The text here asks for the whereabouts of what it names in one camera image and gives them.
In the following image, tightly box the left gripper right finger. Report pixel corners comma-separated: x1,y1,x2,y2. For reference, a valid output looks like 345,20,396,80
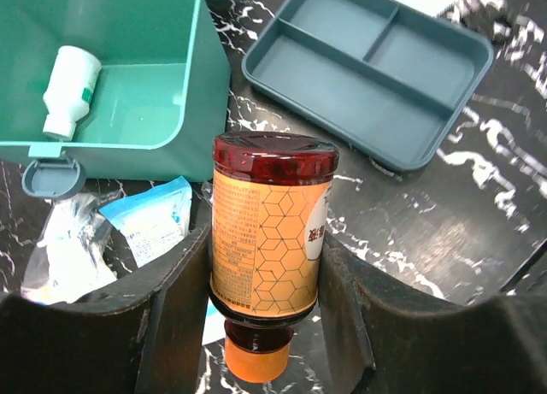
319,235,546,393

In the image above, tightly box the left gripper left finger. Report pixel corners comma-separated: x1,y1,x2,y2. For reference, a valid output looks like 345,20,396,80
1,225,210,393

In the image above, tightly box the blue cotton swab packet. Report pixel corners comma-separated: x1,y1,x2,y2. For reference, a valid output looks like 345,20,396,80
99,176,192,268

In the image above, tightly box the amber bottle orange label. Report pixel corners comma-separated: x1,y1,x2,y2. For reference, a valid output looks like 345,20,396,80
209,131,338,383

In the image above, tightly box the white plastic medicine bottle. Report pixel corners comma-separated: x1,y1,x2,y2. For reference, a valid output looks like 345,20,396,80
43,45,102,141

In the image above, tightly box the green medicine box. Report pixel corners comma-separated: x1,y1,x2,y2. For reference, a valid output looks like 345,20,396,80
1,0,231,199

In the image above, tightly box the small clear plastic packet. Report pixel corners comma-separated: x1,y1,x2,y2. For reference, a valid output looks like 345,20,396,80
21,191,121,305

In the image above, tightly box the dark blue divided tray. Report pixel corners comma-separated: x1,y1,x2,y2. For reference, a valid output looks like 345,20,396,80
242,0,493,172

